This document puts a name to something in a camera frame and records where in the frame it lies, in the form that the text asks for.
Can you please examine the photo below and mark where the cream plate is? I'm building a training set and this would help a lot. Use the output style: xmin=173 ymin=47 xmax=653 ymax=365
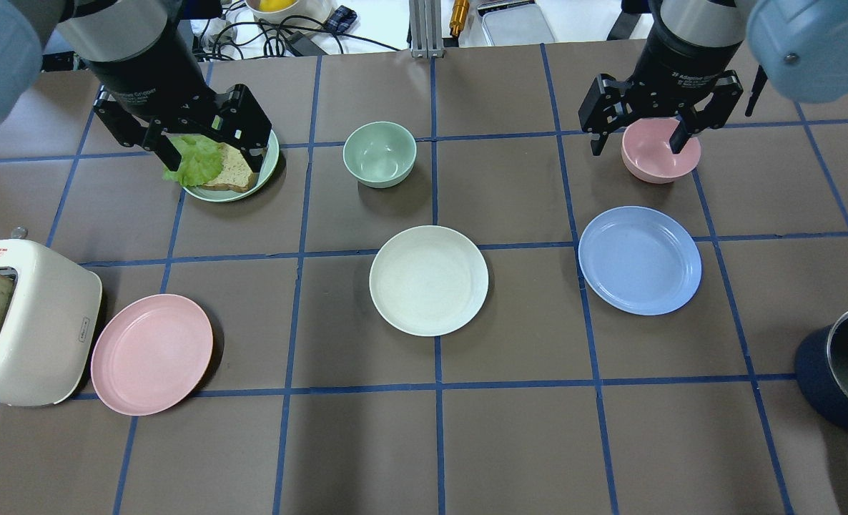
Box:
xmin=368 ymin=225 xmax=490 ymax=337

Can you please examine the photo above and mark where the gold screwdriver handle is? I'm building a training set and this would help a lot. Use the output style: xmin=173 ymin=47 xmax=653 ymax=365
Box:
xmin=449 ymin=0 xmax=470 ymax=39

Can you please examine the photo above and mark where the green plate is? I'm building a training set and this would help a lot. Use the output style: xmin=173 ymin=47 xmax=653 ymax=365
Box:
xmin=182 ymin=130 xmax=285 ymax=203

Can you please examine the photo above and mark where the black power adapter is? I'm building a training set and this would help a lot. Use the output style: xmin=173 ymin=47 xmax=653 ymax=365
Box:
xmin=284 ymin=32 xmax=328 ymax=57

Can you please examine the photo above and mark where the aluminium frame post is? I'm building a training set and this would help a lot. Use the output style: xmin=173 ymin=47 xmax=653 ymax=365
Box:
xmin=408 ymin=0 xmax=445 ymax=59

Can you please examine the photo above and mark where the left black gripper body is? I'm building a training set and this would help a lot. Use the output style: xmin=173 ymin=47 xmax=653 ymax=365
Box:
xmin=84 ymin=32 xmax=222 ymax=140

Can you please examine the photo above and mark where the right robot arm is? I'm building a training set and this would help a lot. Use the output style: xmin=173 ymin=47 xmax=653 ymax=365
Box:
xmin=578 ymin=1 xmax=848 ymax=156

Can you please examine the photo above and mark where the green bowl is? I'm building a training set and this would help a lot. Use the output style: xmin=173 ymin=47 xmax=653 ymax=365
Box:
xmin=342 ymin=121 xmax=418 ymax=189

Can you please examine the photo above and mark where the pink bowl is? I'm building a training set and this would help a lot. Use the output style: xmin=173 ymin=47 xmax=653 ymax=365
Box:
xmin=621 ymin=118 xmax=702 ymax=185

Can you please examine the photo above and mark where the blue plate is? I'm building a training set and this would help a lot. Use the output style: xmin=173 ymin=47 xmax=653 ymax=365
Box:
xmin=577 ymin=206 xmax=703 ymax=316

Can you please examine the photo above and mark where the lettuce leaf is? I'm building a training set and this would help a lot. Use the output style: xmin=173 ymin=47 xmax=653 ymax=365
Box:
xmin=162 ymin=134 xmax=222 ymax=187

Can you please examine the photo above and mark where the dark blue saucepan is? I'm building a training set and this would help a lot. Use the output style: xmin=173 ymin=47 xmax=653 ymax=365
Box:
xmin=794 ymin=312 xmax=848 ymax=431

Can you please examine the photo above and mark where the pink plate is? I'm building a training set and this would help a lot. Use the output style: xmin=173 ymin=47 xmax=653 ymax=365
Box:
xmin=91 ymin=294 xmax=214 ymax=416

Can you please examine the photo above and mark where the cream bowl with fruit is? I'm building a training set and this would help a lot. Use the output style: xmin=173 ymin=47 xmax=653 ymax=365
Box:
xmin=245 ymin=1 xmax=335 ymax=24

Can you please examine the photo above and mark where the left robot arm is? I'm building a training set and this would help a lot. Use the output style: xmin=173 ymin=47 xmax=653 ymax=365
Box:
xmin=0 ymin=1 xmax=272 ymax=172

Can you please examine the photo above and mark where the bread slice on plate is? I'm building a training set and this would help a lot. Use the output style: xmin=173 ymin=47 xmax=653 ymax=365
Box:
xmin=199 ymin=144 xmax=260 ymax=193

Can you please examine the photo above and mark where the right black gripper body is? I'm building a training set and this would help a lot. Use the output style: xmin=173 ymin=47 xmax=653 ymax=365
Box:
xmin=626 ymin=29 xmax=741 ymax=119

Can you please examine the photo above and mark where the cream toaster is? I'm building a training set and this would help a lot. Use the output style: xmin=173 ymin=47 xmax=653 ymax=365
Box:
xmin=0 ymin=239 xmax=102 ymax=406

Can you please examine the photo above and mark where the silver scale tray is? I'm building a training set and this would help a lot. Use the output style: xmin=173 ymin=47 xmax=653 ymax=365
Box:
xmin=476 ymin=1 xmax=557 ymax=46

